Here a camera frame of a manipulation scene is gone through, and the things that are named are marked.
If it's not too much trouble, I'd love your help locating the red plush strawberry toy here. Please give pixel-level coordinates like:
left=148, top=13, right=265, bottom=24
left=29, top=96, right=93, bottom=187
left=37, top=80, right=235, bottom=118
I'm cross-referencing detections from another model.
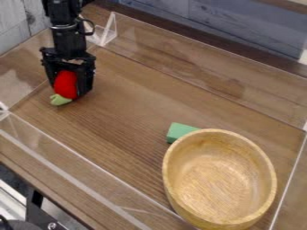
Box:
left=51, top=70, right=77, bottom=106

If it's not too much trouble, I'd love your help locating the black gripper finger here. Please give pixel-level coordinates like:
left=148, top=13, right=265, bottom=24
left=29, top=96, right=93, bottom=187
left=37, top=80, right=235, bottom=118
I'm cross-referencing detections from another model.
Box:
left=76, top=66, right=95, bottom=97
left=41, top=60, right=59, bottom=85

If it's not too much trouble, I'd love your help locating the clear acrylic tray wall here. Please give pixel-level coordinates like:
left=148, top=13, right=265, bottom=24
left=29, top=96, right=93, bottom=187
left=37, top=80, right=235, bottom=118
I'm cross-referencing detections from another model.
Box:
left=0, top=6, right=307, bottom=230

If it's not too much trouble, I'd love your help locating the black metal table leg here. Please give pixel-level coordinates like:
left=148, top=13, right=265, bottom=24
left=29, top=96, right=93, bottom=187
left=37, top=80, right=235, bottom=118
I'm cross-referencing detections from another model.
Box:
left=25, top=190, right=68, bottom=230

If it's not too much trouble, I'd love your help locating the wooden oval bowl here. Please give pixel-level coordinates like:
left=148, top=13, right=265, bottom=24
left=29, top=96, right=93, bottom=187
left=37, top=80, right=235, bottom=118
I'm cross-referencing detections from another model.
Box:
left=161, top=128, right=277, bottom=230

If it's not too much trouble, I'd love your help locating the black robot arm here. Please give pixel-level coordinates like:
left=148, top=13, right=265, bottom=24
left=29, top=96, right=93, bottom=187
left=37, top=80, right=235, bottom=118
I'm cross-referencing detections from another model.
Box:
left=40, top=0, right=96, bottom=100

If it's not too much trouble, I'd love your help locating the clear acrylic corner bracket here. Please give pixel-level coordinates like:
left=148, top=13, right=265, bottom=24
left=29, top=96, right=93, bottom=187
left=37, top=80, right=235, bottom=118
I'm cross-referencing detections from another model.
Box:
left=84, top=13, right=117, bottom=47

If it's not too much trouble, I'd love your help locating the green foam block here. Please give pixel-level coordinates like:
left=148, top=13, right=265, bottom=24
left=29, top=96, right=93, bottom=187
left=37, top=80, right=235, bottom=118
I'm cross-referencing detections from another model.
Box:
left=167, top=122, right=197, bottom=144

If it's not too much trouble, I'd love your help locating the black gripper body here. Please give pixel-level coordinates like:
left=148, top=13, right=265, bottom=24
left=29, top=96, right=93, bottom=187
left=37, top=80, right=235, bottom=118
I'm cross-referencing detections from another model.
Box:
left=40, top=47, right=96, bottom=72

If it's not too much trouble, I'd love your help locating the black cable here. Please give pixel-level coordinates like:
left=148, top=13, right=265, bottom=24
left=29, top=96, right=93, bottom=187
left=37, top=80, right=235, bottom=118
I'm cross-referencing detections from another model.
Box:
left=0, top=214, right=13, bottom=230

